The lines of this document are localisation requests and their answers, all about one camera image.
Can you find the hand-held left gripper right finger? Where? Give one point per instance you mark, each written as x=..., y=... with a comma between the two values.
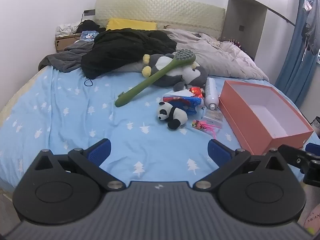
x=218, y=151

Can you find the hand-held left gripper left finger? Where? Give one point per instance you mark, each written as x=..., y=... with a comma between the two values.
x=100, y=150

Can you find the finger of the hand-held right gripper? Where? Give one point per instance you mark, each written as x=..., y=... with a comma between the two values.
x=313, y=147
x=291, y=153

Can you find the pink cardboard box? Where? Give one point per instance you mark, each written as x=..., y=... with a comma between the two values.
x=240, y=123

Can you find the blue snack packet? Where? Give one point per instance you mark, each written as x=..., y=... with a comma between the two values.
x=190, y=102

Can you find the panda plush toy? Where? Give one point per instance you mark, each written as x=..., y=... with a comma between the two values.
x=172, y=113

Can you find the red shiny packet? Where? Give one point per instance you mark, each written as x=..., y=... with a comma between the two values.
x=196, y=90

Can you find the clear plastic packet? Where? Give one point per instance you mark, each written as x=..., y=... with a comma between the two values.
x=212, y=116

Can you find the blue tree-print bed sheet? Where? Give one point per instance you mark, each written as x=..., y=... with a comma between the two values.
x=75, y=120

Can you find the white spray bottle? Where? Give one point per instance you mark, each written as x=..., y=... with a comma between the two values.
x=211, y=92

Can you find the pink printed garment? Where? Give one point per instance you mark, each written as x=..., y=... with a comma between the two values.
x=312, y=217

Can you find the grey penguin plush toy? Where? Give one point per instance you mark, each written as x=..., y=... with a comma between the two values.
x=195, y=76

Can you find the blue curtain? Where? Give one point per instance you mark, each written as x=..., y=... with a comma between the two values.
x=292, y=67

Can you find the light grey duvet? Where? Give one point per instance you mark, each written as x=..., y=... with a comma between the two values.
x=212, y=55

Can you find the dark grey blanket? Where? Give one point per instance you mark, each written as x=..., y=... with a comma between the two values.
x=65, y=57

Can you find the black clothing pile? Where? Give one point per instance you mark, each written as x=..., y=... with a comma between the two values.
x=120, y=50

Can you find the row of nail polish bottles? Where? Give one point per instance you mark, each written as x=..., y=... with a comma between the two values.
x=236, y=43

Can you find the brown cardboard box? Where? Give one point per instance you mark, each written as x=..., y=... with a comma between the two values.
x=65, y=44

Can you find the blue printed bag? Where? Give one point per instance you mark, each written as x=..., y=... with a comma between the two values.
x=88, y=35

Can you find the hanging blue-grey shirt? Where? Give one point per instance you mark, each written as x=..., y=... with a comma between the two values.
x=312, y=30

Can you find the small black cloth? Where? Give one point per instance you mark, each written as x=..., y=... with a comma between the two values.
x=88, y=26

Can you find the white crumpled cloth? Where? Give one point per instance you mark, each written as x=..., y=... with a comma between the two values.
x=65, y=30

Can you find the yellow pillow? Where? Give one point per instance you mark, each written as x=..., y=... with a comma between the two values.
x=130, y=25

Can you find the grey wardrobe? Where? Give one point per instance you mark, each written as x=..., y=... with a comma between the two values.
x=245, y=12

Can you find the beige padded headboard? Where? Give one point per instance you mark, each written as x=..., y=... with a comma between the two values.
x=160, y=10

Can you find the dark wall switch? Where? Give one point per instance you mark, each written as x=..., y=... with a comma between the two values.
x=241, y=28

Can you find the black wall socket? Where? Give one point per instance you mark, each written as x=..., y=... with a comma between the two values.
x=89, y=12

